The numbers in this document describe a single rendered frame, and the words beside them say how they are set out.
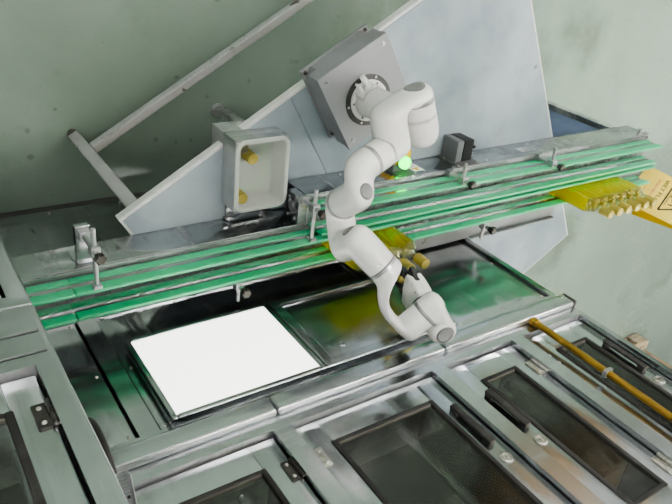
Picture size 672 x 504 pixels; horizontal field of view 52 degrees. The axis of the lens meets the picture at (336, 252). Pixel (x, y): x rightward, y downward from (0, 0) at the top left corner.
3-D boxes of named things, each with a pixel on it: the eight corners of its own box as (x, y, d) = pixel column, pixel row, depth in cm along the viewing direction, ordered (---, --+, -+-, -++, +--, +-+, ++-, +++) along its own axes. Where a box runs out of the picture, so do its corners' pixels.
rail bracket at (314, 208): (295, 231, 211) (316, 249, 202) (299, 181, 203) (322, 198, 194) (303, 229, 213) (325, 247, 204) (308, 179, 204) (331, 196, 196)
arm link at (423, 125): (386, 138, 196) (419, 157, 184) (378, 97, 188) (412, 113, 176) (414, 125, 199) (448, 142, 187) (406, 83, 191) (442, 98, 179)
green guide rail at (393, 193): (309, 204, 209) (324, 214, 204) (310, 201, 209) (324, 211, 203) (646, 141, 302) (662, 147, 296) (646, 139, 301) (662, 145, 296)
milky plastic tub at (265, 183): (221, 202, 207) (234, 214, 201) (223, 131, 196) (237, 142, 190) (272, 194, 216) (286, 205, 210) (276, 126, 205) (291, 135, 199)
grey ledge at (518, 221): (354, 250, 244) (373, 265, 237) (357, 228, 240) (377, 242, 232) (534, 207, 295) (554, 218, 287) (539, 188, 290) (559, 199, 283)
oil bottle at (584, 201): (547, 193, 278) (604, 222, 259) (550, 180, 276) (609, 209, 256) (556, 191, 281) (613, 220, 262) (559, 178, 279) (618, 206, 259)
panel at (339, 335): (123, 348, 183) (172, 429, 159) (122, 339, 182) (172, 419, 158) (387, 276, 231) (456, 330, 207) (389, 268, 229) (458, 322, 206)
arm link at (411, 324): (391, 250, 178) (443, 307, 182) (354, 283, 179) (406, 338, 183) (395, 258, 169) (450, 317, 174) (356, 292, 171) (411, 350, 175)
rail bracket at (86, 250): (68, 258, 184) (94, 300, 168) (62, 201, 175) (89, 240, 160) (86, 254, 186) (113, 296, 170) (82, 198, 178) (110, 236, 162)
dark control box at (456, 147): (439, 154, 251) (454, 163, 245) (443, 133, 247) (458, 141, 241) (455, 152, 255) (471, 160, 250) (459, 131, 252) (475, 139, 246)
